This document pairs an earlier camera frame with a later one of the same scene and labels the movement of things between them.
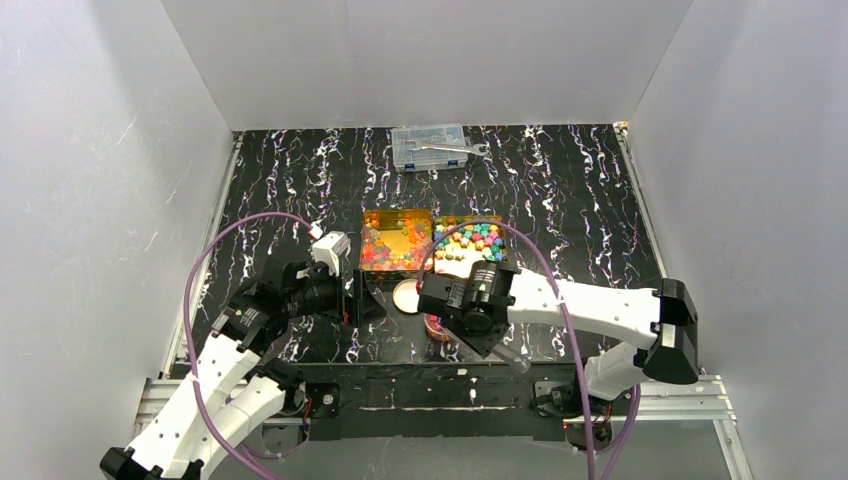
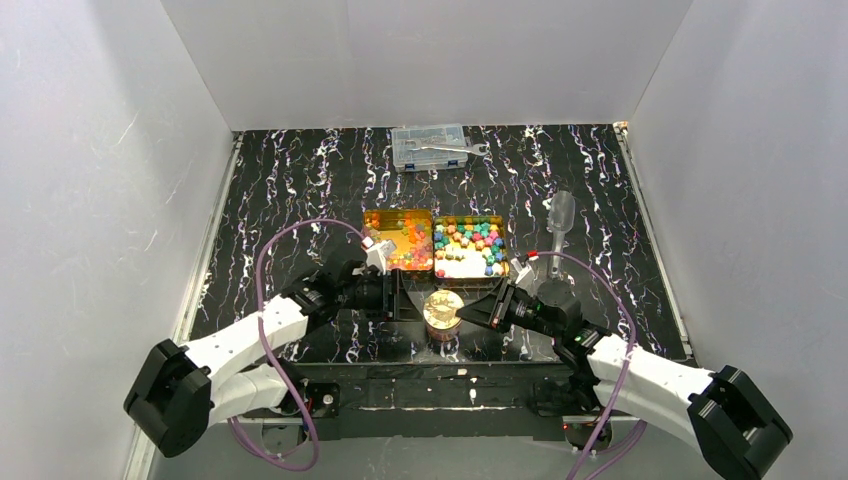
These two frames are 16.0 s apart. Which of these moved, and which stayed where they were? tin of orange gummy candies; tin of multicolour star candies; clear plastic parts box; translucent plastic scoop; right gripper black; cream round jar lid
Moved: right gripper black; translucent plastic scoop; cream round jar lid
Stayed: tin of orange gummy candies; clear plastic parts box; tin of multicolour star candies
